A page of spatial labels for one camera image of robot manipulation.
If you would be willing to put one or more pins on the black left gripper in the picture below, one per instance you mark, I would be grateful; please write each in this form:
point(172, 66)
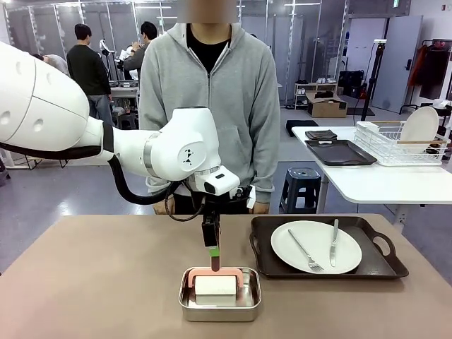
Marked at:
point(211, 212)

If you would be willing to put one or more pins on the dark brown serving tray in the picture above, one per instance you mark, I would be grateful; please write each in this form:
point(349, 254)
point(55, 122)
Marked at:
point(261, 247)
point(335, 153)

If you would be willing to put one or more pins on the pink lint roller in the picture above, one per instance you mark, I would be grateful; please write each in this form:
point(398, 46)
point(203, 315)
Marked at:
point(215, 286)

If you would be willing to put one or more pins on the silver fork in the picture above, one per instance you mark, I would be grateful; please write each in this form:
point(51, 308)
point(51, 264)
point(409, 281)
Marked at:
point(300, 247)

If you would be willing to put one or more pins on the white round plate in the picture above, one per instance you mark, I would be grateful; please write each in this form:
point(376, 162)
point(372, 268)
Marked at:
point(420, 127)
point(318, 243)

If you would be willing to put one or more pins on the silver table knife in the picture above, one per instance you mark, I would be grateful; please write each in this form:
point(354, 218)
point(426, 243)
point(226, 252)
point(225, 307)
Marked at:
point(333, 247)

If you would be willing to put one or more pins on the person's left forearm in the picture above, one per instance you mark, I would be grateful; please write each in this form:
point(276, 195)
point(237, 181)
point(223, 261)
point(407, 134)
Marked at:
point(266, 159)

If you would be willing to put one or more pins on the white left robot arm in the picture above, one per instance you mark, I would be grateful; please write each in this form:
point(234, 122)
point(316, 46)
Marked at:
point(53, 106)

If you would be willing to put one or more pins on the person's left hand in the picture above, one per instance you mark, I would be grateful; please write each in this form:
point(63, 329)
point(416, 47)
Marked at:
point(261, 207)

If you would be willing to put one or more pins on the person's right hand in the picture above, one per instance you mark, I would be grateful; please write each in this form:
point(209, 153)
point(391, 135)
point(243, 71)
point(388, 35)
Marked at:
point(166, 208)

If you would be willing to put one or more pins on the rectangular stainless steel tray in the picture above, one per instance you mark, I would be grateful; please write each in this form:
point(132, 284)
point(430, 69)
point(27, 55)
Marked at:
point(219, 314)

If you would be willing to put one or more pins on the dark blue plastic stool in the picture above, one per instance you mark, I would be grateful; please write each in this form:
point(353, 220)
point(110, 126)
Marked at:
point(303, 176)

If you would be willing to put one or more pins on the person in gray hoodie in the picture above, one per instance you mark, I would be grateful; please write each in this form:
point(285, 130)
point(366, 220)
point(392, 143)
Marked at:
point(233, 106)

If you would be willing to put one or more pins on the folded dark gray cloth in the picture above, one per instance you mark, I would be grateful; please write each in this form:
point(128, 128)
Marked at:
point(319, 134)

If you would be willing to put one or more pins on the white side table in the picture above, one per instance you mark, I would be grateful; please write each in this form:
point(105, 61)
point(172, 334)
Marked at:
point(370, 183)

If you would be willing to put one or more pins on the open cardboard box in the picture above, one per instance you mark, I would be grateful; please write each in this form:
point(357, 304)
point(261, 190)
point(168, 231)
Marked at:
point(328, 109)

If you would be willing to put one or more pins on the white background workbench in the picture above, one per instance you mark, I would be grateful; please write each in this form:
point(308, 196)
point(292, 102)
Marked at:
point(123, 90)

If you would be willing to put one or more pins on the white shoe rack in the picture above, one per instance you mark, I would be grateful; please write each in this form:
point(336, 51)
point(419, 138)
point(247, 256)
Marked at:
point(310, 84)

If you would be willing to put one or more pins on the person in gray jacket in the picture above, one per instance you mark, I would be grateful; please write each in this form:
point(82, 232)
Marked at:
point(134, 63)

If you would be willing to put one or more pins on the black tripod stand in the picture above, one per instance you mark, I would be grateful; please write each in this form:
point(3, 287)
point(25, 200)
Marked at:
point(367, 106)

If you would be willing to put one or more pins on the black equipment cases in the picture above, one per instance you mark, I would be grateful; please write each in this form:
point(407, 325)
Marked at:
point(351, 83)

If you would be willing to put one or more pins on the person in dark sweater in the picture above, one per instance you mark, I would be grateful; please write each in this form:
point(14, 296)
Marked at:
point(86, 70)

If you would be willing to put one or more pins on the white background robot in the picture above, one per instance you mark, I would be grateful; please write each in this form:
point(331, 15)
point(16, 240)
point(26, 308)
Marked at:
point(103, 46)

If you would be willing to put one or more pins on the person in beige shirt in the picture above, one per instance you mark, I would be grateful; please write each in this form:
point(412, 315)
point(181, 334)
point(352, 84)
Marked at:
point(56, 63)

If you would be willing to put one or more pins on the gray door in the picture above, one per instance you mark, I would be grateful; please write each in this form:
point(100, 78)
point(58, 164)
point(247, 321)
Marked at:
point(395, 70)

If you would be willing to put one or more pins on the hanging red jacket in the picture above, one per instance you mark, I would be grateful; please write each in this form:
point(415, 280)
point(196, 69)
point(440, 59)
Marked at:
point(418, 65)

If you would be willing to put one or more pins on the hanging dark garment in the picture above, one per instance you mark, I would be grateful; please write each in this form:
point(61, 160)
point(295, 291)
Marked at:
point(436, 74)

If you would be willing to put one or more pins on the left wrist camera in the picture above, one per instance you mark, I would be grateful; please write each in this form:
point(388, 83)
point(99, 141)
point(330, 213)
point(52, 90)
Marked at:
point(243, 193)

